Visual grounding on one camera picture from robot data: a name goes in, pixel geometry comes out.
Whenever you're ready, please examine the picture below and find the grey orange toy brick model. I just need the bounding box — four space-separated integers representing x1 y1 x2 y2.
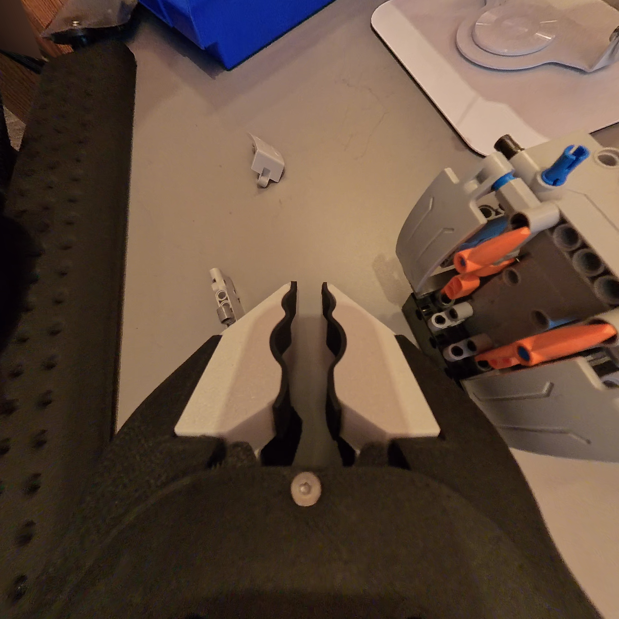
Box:
396 131 619 462

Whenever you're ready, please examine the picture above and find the white stand with base plate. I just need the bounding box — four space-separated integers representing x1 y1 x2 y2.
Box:
370 0 619 156

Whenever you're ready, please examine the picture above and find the blue plastic bin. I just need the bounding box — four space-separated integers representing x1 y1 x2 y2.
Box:
140 0 334 71

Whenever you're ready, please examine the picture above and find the black studded foam pad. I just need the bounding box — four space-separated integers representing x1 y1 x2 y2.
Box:
0 41 137 619

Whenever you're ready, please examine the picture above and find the small grey curved brick piece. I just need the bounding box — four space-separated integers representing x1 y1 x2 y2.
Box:
248 133 286 189

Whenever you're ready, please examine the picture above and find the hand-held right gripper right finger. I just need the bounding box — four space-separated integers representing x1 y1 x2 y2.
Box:
320 281 441 458

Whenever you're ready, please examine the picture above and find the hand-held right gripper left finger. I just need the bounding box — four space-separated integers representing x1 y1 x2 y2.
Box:
174 280 303 458

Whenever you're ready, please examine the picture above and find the light grey holed brick beam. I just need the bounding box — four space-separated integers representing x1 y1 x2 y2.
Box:
209 268 246 325

